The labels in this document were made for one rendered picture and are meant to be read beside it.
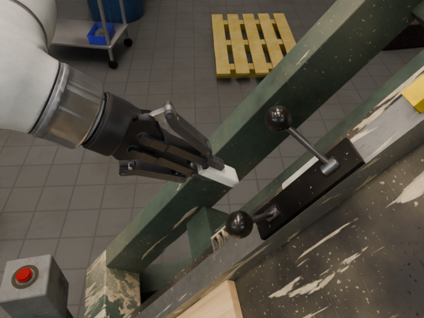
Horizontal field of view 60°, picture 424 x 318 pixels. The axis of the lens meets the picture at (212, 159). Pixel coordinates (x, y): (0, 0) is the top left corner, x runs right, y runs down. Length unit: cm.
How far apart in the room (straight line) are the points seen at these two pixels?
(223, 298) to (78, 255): 162
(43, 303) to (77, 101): 78
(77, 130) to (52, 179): 224
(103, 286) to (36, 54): 75
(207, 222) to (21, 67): 58
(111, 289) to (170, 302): 31
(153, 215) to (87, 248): 136
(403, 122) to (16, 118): 46
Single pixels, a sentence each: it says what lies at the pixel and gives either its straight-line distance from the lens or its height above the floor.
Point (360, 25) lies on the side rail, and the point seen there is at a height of 155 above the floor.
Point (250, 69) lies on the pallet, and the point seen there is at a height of 8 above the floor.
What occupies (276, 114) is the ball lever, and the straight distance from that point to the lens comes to 51.
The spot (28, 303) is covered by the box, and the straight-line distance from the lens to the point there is 112.
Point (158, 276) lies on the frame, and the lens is 118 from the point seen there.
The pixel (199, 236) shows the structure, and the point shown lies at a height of 109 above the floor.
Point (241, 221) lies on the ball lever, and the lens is 49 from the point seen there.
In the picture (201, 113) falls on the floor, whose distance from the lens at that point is 297.
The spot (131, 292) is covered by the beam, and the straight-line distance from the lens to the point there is 109.
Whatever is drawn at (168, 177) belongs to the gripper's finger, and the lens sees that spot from 53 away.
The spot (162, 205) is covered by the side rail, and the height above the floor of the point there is 113.
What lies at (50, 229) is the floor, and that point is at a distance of 241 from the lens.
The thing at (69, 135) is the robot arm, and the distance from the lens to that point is 44.
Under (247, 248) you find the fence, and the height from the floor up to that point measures 129.
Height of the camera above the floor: 183
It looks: 45 degrees down
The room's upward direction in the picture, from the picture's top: straight up
